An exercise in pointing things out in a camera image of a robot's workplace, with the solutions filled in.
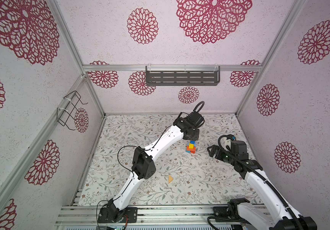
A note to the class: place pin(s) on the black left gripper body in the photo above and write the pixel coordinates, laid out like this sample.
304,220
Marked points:
195,136

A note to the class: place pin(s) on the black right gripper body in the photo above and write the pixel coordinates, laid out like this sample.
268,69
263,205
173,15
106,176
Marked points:
221,156

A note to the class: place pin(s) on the orange wood rectangular block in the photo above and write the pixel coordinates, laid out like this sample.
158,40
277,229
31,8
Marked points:
192,151

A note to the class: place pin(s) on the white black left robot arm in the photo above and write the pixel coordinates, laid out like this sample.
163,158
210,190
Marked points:
143,164

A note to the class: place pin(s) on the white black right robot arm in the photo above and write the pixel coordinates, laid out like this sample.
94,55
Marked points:
281,215

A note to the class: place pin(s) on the natural wood triangle block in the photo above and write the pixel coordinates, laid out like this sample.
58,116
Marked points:
170,179

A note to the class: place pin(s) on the dark grey wall shelf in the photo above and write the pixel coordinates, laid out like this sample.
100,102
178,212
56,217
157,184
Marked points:
181,78

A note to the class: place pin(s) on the black wire wall rack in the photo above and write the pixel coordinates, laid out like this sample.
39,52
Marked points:
73,116

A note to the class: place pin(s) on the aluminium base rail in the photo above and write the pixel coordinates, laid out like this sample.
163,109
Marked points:
146,215

